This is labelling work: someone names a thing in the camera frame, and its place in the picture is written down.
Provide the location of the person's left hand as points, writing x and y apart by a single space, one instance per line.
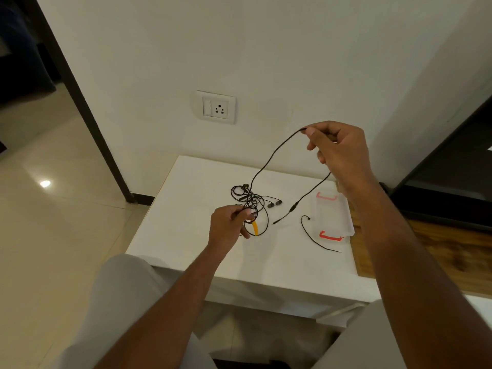
225 230

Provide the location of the black stool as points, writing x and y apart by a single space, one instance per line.
246 365

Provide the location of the wooden cabinet top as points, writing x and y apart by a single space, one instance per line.
453 257

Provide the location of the person's right hand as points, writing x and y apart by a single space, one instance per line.
346 157

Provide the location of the person's left forearm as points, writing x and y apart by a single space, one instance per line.
161 315

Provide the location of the clear box with red clips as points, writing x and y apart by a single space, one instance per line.
334 219

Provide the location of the black television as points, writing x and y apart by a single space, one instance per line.
453 176

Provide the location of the person's right forearm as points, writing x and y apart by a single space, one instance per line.
415 288

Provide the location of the dark blue sofa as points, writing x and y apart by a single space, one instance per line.
23 65

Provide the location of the black door frame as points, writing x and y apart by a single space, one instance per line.
80 96

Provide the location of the white wall socket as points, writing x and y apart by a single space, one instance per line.
213 107

